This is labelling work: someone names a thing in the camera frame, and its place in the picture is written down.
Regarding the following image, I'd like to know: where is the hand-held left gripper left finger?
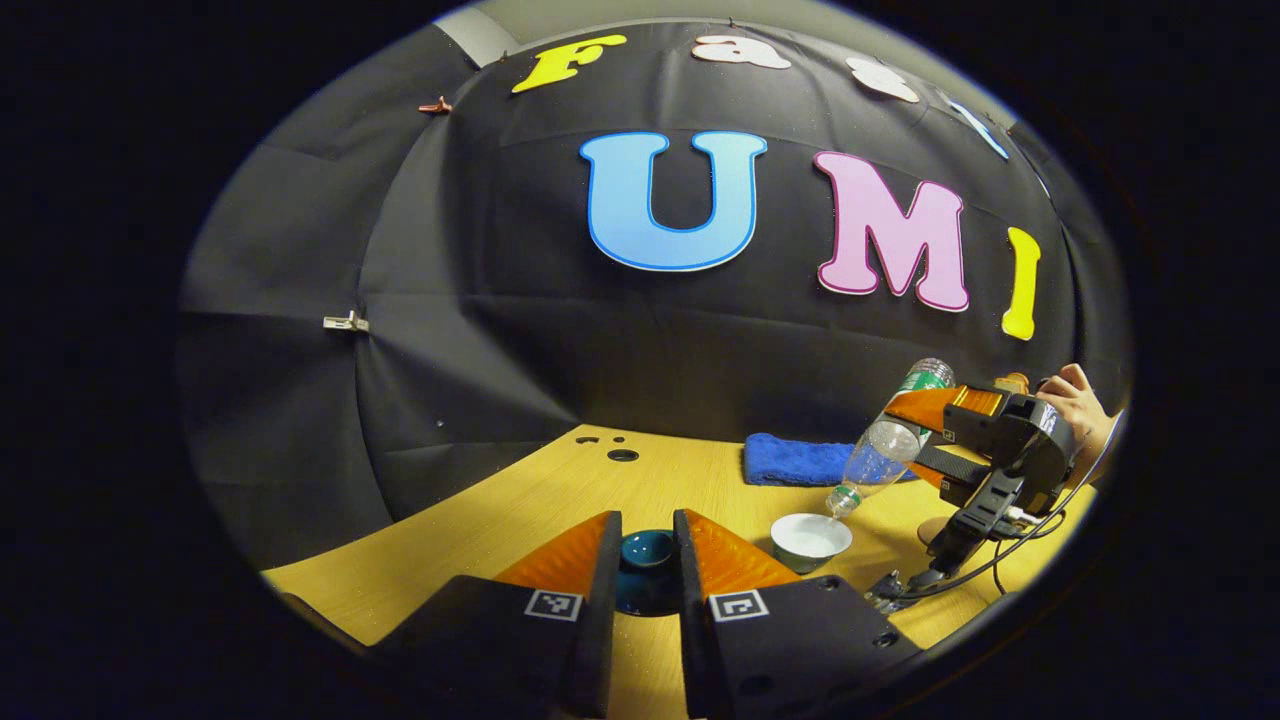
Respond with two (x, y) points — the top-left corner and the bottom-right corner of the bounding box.
(368, 510), (624, 720)

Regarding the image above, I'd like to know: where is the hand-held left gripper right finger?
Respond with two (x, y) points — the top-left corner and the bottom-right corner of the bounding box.
(673, 509), (923, 720)

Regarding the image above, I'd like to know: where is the clear plastic water bottle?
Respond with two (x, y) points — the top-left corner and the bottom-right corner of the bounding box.
(825, 357), (956, 521)

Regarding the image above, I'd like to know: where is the blue teacup lid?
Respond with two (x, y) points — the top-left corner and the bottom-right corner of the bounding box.
(615, 529), (687, 617)

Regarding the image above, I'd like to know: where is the white teacup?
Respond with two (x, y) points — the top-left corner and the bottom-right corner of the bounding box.
(770, 513), (854, 575)

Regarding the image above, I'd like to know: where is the blue towel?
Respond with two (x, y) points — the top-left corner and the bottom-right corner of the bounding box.
(743, 432), (916, 488)

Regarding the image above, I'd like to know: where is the black backdrop cloth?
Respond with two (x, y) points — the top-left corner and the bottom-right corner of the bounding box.
(178, 15), (1131, 571)

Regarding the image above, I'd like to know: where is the black cable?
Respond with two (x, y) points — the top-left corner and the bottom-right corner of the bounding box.
(868, 505), (1071, 613)

